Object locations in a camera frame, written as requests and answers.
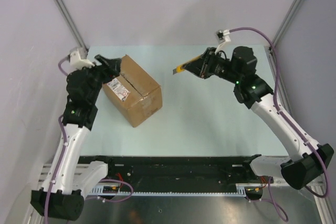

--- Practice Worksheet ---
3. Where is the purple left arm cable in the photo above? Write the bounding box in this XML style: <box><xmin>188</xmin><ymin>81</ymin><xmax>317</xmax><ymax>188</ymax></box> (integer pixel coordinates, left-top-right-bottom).
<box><xmin>43</xmin><ymin>57</ymin><xmax>133</xmax><ymax>218</ymax></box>

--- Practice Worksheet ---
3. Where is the yellow utility knife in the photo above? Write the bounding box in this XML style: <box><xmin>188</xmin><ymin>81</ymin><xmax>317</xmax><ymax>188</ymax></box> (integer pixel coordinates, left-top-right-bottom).
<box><xmin>172</xmin><ymin>56</ymin><xmax>198</xmax><ymax>74</ymax></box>

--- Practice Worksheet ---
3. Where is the white shipping label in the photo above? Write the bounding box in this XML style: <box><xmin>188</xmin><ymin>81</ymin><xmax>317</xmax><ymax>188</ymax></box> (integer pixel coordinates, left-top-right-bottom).
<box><xmin>107</xmin><ymin>78</ymin><xmax>130</xmax><ymax>101</ymax></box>

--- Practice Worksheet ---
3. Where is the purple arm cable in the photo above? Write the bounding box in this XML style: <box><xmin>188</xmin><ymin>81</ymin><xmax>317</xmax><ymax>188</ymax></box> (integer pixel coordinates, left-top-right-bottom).
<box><xmin>43</xmin><ymin>57</ymin><xmax>133</xmax><ymax>218</ymax></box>
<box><xmin>228</xmin><ymin>26</ymin><xmax>330</xmax><ymax>222</ymax></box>

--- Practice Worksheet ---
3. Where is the grey slotted cable duct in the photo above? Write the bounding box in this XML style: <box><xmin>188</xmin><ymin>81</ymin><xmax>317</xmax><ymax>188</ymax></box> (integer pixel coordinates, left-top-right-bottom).
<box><xmin>88</xmin><ymin>185</ymin><xmax>246</xmax><ymax>197</ymax></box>

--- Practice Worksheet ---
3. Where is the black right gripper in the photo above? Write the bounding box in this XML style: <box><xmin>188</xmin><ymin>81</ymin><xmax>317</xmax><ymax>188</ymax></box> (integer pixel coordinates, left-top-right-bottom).
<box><xmin>183</xmin><ymin>47</ymin><xmax>242</xmax><ymax>84</ymax></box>

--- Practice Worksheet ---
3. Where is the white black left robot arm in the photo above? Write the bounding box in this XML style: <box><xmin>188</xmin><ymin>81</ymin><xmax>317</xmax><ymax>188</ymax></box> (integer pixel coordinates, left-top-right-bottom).
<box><xmin>30</xmin><ymin>55</ymin><xmax>122</xmax><ymax>223</ymax></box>

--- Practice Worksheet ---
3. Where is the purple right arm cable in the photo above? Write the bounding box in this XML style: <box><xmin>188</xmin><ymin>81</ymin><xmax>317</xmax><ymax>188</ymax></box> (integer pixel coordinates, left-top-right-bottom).
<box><xmin>228</xmin><ymin>26</ymin><xmax>330</xmax><ymax>222</ymax></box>

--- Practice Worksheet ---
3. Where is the left aluminium frame post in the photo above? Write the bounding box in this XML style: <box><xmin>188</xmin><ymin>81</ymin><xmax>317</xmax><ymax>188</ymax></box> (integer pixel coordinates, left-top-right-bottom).
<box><xmin>53</xmin><ymin>0</ymin><xmax>88</xmax><ymax>51</ymax></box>

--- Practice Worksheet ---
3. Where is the right aluminium frame post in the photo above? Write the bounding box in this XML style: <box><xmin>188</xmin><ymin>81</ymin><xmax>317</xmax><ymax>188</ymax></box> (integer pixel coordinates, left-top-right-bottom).
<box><xmin>272</xmin><ymin>0</ymin><xmax>305</xmax><ymax>47</ymax></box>

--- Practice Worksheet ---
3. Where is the brown cardboard express box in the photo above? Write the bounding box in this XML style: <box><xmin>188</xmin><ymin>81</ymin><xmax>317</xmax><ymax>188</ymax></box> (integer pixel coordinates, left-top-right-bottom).
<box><xmin>102</xmin><ymin>55</ymin><xmax>163</xmax><ymax>127</ymax></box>

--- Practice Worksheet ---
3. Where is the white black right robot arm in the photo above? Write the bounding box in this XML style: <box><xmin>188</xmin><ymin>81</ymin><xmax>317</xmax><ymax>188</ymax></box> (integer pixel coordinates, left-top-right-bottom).
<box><xmin>181</xmin><ymin>46</ymin><xmax>334</xmax><ymax>190</ymax></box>

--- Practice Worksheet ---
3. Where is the aluminium frame post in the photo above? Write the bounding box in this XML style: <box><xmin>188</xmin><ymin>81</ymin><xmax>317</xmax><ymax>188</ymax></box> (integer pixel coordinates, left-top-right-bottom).
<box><xmin>53</xmin><ymin>0</ymin><xmax>88</xmax><ymax>51</ymax></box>
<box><xmin>272</xmin><ymin>0</ymin><xmax>305</xmax><ymax>47</ymax></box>

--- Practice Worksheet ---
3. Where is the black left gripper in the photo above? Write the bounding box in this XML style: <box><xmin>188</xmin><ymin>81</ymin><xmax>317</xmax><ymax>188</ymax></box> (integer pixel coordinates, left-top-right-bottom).
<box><xmin>76</xmin><ymin>55</ymin><xmax>121</xmax><ymax>103</ymax></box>

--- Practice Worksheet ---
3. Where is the aluminium frame rail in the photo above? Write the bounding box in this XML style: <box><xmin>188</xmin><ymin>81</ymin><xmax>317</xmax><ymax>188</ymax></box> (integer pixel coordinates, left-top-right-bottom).
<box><xmin>265</xmin><ymin>46</ymin><xmax>335</xmax><ymax>223</ymax></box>

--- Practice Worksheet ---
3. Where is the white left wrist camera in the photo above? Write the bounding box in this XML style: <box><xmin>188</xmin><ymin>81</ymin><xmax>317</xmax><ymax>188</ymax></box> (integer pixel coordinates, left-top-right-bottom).
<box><xmin>69</xmin><ymin>47</ymin><xmax>95</xmax><ymax>70</ymax></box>

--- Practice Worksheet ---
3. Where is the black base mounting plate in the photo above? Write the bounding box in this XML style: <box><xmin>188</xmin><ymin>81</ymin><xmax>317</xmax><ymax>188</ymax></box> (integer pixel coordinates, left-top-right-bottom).
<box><xmin>78</xmin><ymin>155</ymin><xmax>260</xmax><ymax>183</ymax></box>

